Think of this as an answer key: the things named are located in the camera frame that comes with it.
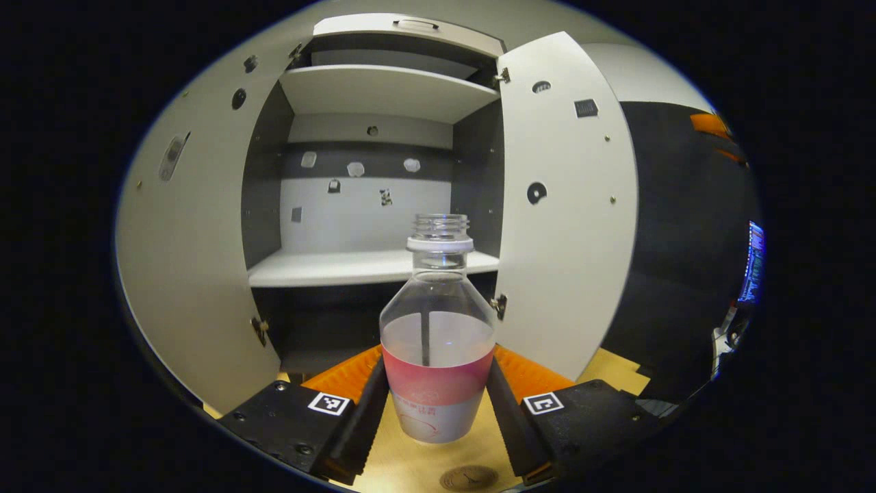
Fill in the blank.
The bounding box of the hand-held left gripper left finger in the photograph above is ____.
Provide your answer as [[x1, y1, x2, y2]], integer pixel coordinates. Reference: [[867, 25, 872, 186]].
[[218, 344, 391, 487]]

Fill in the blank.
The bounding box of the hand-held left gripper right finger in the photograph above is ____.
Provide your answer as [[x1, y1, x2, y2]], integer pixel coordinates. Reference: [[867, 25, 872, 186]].
[[485, 344, 665, 488]]

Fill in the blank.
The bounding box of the clear bottle with red label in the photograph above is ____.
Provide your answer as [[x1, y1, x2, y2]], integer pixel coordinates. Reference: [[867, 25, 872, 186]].
[[378, 214, 497, 444]]

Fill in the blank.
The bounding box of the white and grey cabinet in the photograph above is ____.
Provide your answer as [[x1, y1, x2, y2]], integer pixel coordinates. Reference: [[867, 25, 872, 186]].
[[241, 12, 508, 374]]

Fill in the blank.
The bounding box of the white cabinet drawer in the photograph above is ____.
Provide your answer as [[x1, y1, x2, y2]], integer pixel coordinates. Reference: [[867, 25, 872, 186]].
[[313, 12, 507, 59]]

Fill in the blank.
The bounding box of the black backdrop cloth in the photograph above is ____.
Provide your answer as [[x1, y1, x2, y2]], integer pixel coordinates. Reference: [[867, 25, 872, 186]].
[[599, 101, 760, 405]]

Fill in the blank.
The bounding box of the white cabinet door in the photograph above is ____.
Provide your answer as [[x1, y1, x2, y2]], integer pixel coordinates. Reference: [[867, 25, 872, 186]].
[[115, 31, 305, 415], [494, 31, 641, 383]]

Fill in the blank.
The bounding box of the computer monitor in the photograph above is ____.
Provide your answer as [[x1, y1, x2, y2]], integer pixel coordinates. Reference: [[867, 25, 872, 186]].
[[738, 220, 766, 305]]

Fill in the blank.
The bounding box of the white cabinet shelf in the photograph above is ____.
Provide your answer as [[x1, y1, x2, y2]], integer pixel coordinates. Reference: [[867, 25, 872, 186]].
[[279, 64, 500, 125], [248, 248, 500, 288]]

